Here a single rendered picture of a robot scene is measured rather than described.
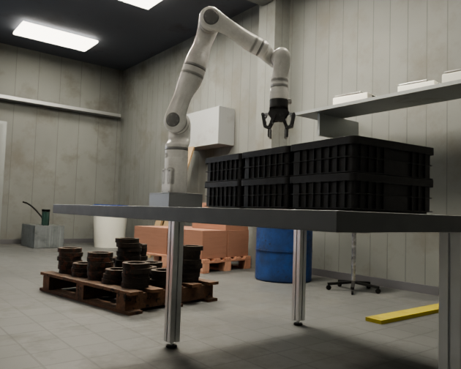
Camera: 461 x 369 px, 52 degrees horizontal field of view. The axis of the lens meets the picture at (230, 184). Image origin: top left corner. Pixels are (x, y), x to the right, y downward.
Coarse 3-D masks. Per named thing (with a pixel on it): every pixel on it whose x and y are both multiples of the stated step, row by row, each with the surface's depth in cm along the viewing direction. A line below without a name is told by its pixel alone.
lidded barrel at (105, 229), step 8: (96, 216) 820; (96, 224) 820; (104, 224) 814; (112, 224) 816; (120, 224) 825; (96, 232) 820; (104, 232) 814; (112, 232) 816; (120, 232) 826; (96, 240) 820; (104, 240) 814; (112, 240) 817
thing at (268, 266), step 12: (264, 228) 480; (276, 228) 472; (264, 240) 479; (276, 240) 471; (288, 240) 469; (264, 252) 478; (276, 252) 470; (288, 252) 467; (264, 264) 476; (276, 264) 469; (288, 264) 467; (264, 276) 475; (276, 276) 468; (288, 276) 467
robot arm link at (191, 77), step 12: (192, 72) 182; (204, 72) 186; (180, 84) 183; (192, 84) 183; (180, 96) 182; (192, 96) 184; (168, 108) 184; (180, 108) 182; (168, 120) 182; (180, 120) 182
